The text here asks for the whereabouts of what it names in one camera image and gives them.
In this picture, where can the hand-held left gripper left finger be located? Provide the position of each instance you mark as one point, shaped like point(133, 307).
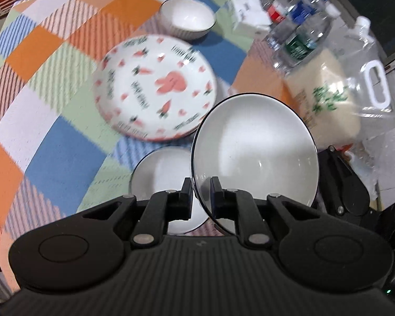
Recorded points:
point(185, 200)

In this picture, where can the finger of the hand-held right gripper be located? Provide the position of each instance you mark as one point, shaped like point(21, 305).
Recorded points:
point(349, 187)

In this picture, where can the white ribbed bowl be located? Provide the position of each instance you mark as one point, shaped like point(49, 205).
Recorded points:
point(161, 174)
point(256, 144)
point(187, 16)

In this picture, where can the white plate with pink bunny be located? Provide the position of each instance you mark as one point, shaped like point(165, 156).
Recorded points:
point(158, 82)

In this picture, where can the colourful checked tablecloth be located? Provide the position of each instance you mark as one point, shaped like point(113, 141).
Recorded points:
point(52, 82)

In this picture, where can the red cap water bottle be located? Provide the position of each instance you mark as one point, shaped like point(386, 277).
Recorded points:
point(275, 14)

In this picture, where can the white tissue pack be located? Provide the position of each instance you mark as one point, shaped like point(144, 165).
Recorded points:
point(248, 13)

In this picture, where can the green label water bottle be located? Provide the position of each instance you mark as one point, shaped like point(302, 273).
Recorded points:
point(298, 46)

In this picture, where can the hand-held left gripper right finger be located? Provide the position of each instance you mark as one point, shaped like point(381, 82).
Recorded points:
point(217, 200)

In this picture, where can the blue cap water bottle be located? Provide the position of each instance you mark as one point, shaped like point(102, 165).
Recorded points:
point(299, 11)

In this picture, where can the clear bag of rice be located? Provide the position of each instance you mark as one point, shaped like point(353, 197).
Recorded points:
point(326, 82)

